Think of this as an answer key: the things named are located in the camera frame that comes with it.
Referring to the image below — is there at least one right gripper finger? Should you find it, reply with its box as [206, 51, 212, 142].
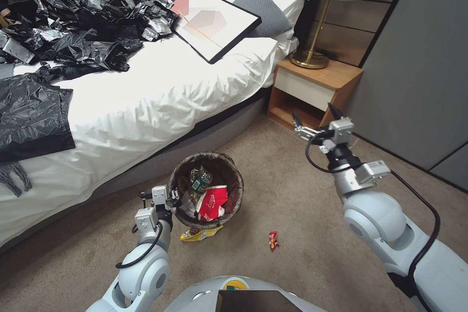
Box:
[292, 111, 322, 139]
[327, 102, 352, 123]

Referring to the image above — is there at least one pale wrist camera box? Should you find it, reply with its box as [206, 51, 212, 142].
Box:
[328, 118, 355, 145]
[151, 185, 170, 206]

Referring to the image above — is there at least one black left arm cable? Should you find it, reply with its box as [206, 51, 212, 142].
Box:
[115, 221, 164, 269]

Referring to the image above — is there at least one green plastic bottle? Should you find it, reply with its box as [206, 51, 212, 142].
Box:
[189, 167, 214, 195]

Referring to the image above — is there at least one flat black garbage bag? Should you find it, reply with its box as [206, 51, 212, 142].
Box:
[0, 72, 77, 164]

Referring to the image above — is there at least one grey fringed scarf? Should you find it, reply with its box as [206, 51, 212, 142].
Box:
[0, 160, 34, 198]

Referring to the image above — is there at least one black-framed abstract picture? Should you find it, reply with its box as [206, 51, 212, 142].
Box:
[152, 0, 262, 65]

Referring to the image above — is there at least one yellow snack bag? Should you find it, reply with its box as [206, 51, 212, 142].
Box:
[179, 225, 225, 243]

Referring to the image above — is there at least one white duvet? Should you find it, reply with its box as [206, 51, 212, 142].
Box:
[0, 30, 300, 251]

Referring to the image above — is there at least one wooden white-drawer nightstand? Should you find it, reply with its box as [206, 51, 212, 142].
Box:
[266, 58, 365, 132]

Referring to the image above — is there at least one grey wardrobe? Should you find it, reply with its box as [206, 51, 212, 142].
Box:
[349, 0, 468, 193]

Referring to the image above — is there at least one red paper carton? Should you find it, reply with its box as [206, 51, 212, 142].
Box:
[196, 185, 230, 222]

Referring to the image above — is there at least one white robot front shell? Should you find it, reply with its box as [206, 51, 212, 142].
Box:
[175, 275, 312, 312]

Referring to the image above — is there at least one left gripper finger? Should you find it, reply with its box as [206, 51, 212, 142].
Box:
[138, 190, 155, 208]
[167, 189, 183, 215]

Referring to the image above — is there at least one dark woven trash bin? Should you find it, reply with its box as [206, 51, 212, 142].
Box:
[168, 152, 245, 228]

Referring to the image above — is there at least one pile of black garbage bags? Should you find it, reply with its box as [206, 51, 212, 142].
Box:
[0, 0, 184, 73]

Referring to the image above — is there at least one grey pillow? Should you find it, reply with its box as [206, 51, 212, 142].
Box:
[232, 0, 293, 38]

